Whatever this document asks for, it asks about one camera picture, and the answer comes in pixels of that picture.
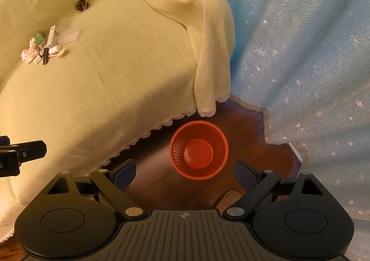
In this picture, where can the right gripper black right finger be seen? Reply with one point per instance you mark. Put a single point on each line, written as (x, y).
(258, 186)

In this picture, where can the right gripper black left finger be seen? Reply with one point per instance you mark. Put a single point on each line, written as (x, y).
(112, 184)

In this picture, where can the orange plastic mesh basket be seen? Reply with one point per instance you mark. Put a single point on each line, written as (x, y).
(198, 150)

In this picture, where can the white tissue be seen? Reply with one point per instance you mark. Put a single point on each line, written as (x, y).
(29, 54)

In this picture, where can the black small stick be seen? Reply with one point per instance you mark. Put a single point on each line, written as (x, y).
(45, 55)

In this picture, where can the white small tube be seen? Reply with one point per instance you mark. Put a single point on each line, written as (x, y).
(54, 50)

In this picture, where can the green white medicine box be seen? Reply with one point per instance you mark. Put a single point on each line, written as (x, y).
(40, 40)

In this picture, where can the long white pink box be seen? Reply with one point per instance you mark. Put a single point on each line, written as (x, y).
(52, 37)

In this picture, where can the clear rectangular plastic box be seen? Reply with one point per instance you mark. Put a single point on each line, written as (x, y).
(68, 36)

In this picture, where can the white oval patch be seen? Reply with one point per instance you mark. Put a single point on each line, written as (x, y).
(61, 53)

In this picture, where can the yellow-green blanket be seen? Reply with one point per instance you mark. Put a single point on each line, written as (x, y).
(136, 66)

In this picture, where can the clear plastic cup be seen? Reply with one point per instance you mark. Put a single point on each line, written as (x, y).
(64, 24)

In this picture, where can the light blue star curtain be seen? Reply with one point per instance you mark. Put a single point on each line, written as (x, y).
(305, 65)

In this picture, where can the dark brown hair scrunchie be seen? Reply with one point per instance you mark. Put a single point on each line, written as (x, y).
(82, 5)

